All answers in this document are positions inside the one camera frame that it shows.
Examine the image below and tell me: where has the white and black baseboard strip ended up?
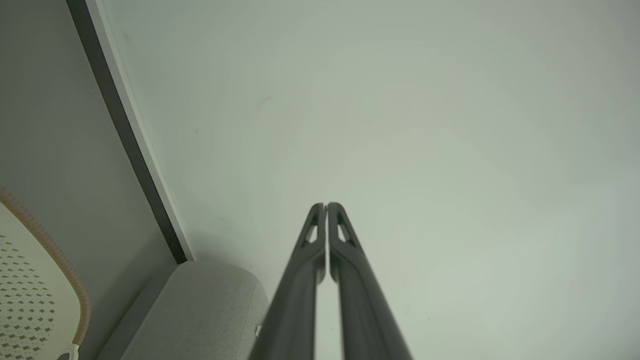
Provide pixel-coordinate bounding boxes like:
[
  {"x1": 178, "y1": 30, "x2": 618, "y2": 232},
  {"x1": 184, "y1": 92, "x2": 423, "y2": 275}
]
[{"x1": 66, "y1": 0, "x2": 196, "y2": 265}]

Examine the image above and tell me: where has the cream perforated laundry basket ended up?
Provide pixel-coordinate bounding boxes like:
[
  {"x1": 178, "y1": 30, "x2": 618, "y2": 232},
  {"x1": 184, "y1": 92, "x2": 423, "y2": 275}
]
[{"x1": 0, "y1": 187, "x2": 92, "y2": 360}]

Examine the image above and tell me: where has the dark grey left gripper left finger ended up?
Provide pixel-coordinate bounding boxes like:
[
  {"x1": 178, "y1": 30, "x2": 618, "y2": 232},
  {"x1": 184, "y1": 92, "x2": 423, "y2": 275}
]
[{"x1": 248, "y1": 202, "x2": 327, "y2": 360}]

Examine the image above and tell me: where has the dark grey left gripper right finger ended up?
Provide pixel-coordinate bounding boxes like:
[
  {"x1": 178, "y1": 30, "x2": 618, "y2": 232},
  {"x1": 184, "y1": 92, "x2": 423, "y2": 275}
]
[{"x1": 327, "y1": 201, "x2": 414, "y2": 360}]

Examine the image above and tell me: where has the grey fabric sofa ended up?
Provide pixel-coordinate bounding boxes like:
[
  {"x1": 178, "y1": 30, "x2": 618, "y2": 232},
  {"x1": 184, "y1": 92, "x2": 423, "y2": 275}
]
[{"x1": 95, "y1": 260, "x2": 271, "y2": 360}]

